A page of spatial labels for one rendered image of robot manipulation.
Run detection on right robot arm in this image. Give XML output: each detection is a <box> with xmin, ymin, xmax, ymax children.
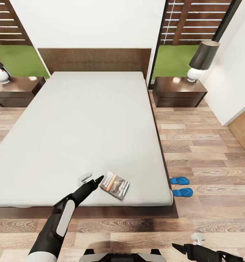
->
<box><xmin>172</xmin><ymin>233</ymin><xmax>245</xmax><ymax>262</ymax></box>

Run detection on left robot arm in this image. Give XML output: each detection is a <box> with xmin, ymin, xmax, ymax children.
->
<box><xmin>24</xmin><ymin>172</ymin><xmax>104</xmax><ymax>262</ymax></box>

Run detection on sandal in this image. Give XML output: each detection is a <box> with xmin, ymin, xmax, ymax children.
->
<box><xmin>173</xmin><ymin>188</ymin><xmax>193</xmax><ymax>197</ymax></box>
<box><xmin>170</xmin><ymin>177</ymin><xmax>190</xmax><ymax>185</ymax></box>

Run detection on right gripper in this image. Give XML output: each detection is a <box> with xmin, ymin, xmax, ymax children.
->
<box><xmin>172</xmin><ymin>243</ymin><xmax>210</xmax><ymax>262</ymax></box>

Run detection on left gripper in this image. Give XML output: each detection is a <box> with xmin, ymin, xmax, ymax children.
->
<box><xmin>77</xmin><ymin>175</ymin><xmax>104</xmax><ymax>200</ymax></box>

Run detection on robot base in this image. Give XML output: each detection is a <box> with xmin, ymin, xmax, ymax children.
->
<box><xmin>79</xmin><ymin>249</ymin><xmax>166</xmax><ymax>262</ymax></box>

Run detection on hardback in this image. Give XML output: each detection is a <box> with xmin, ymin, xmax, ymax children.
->
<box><xmin>100</xmin><ymin>171</ymin><xmax>130</xmax><ymax>200</ymax></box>

